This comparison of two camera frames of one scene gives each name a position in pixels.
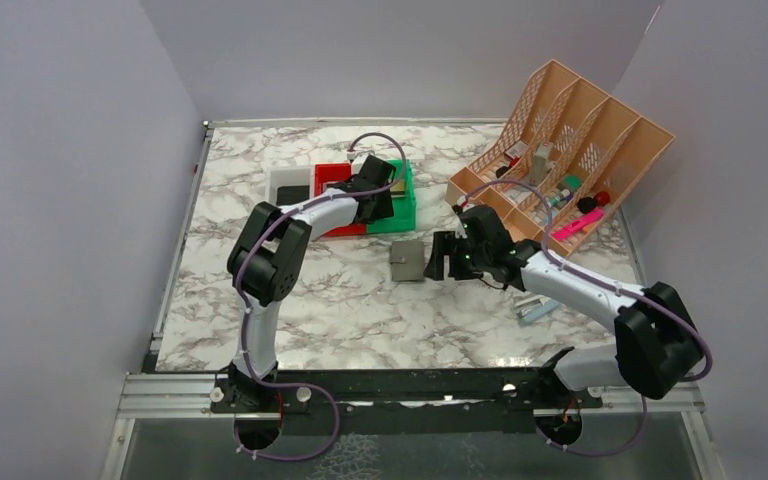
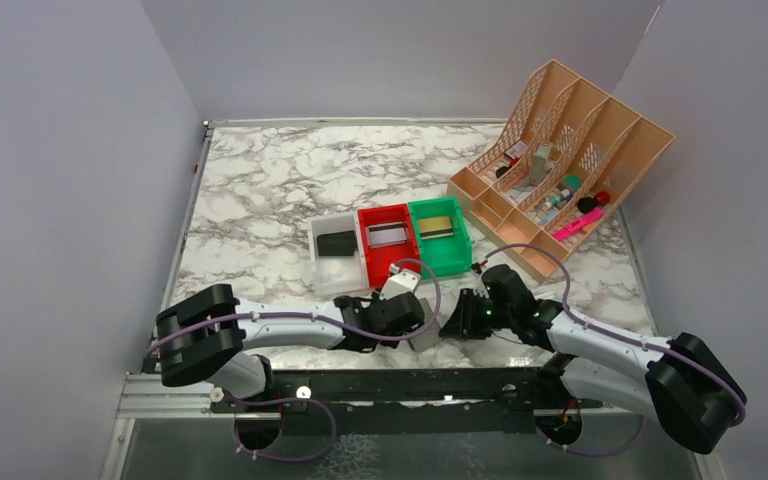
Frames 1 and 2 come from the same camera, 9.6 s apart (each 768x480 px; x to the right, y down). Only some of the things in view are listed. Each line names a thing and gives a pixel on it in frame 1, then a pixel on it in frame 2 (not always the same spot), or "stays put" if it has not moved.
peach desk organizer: [567, 159] stays put
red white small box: [515, 152] stays put
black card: [291, 194] → [336, 244]
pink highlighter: [588, 217] stays put
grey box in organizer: [539, 165] stays put
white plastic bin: [292, 175] → [337, 253]
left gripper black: [383, 183] → [411, 321]
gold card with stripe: [398, 190] → [431, 228]
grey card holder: [407, 260] → [431, 339]
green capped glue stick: [570, 183] stays put
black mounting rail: [403, 400] stays put
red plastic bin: [325, 174] → [388, 237]
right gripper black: [450, 252] → [475, 318]
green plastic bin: [405, 209] → [442, 239]
